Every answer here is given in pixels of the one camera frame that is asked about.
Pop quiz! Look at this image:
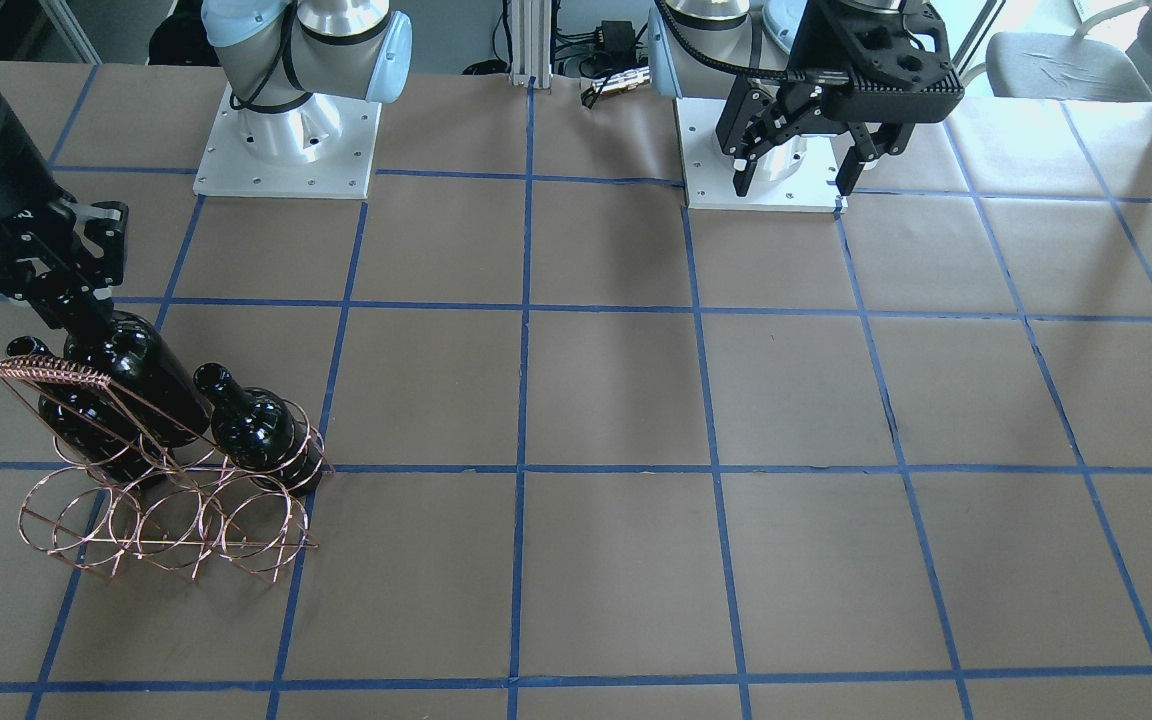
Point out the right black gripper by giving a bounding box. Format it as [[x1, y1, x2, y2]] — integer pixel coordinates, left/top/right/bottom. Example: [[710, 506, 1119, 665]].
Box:
[[0, 94, 129, 331]]

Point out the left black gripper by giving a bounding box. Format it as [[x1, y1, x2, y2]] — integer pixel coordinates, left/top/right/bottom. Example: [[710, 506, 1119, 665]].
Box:
[[717, 1, 922, 197]]

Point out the black wine bottle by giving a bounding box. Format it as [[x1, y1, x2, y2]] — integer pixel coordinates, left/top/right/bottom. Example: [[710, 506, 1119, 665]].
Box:
[[50, 293, 209, 448]]

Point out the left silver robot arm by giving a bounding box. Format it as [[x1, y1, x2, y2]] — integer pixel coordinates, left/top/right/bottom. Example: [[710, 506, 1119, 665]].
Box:
[[646, 1, 963, 211]]

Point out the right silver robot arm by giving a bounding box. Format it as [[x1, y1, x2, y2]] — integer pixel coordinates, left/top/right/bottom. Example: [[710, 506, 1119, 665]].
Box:
[[0, 1, 414, 328]]

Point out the black bottle in basket end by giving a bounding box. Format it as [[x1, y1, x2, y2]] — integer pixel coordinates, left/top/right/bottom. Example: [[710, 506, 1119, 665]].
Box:
[[194, 363, 324, 498]]

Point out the black power adapter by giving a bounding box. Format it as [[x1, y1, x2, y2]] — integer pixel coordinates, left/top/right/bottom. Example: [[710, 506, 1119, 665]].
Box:
[[594, 20, 637, 61]]

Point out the grey office chair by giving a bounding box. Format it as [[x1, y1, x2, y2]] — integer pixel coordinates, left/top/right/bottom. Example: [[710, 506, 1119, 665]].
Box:
[[963, 1, 1152, 103]]

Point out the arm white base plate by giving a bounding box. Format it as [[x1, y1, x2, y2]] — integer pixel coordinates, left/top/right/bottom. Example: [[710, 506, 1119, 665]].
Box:
[[194, 90, 382, 200], [675, 97, 847, 214]]

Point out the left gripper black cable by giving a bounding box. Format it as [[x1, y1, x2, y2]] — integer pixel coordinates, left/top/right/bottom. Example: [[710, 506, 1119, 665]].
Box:
[[655, 0, 847, 83]]

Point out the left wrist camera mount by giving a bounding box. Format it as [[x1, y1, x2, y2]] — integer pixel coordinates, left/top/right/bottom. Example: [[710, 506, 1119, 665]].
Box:
[[814, 1, 965, 124]]

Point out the black bottle under basket handle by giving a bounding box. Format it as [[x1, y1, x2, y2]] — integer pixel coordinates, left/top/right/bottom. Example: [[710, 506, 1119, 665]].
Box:
[[36, 381, 166, 491]]

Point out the copper wire wine basket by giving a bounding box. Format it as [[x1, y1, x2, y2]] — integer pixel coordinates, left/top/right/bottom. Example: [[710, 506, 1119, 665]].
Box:
[[0, 355, 317, 583]]

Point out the aluminium frame post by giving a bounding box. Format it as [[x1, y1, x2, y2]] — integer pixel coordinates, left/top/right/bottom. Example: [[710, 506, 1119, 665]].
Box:
[[503, 0, 553, 91]]

